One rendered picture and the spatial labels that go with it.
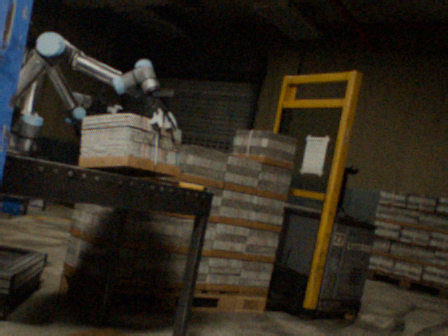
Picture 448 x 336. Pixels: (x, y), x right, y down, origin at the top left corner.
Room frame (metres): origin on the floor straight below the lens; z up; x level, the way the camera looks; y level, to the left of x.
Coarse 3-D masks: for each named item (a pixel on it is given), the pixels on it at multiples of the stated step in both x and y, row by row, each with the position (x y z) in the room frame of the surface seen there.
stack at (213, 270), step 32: (224, 192) 3.69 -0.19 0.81; (96, 224) 3.19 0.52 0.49; (128, 224) 3.30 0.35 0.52; (160, 224) 3.42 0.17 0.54; (192, 224) 3.56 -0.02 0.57; (224, 224) 3.73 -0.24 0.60; (96, 256) 3.21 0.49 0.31; (128, 256) 3.33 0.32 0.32; (160, 256) 3.45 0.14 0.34; (64, 288) 3.48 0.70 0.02; (96, 288) 3.22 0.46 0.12; (128, 288) 3.38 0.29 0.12; (160, 288) 3.48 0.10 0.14
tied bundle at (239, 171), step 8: (232, 160) 3.70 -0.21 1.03; (240, 160) 3.73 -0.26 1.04; (248, 160) 3.77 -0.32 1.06; (224, 168) 3.71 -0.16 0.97; (232, 168) 3.71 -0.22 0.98; (240, 168) 3.74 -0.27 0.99; (248, 168) 3.78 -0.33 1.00; (256, 168) 3.82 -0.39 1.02; (232, 176) 3.71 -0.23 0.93; (240, 176) 3.74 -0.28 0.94; (248, 176) 3.79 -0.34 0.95; (256, 176) 3.84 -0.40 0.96; (224, 184) 3.68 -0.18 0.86; (240, 184) 3.76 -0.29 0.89; (248, 184) 3.79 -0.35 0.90; (256, 184) 3.83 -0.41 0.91; (240, 192) 3.80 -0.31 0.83
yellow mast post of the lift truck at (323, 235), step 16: (352, 80) 4.01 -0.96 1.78; (352, 96) 4.01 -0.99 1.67; (352, 112) 4.03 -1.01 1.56; (336, 144) 4.03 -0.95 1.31; (336, 160) 4.01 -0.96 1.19; (336, 176) 4.01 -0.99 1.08; (336, 192) 4.03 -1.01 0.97; (320, 224) 4.04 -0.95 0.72; (320, 240) 4.01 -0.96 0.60; (320, 256) 4.01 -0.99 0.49; (320, 272) 4.03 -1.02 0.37; (304, 304) 4.03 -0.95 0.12
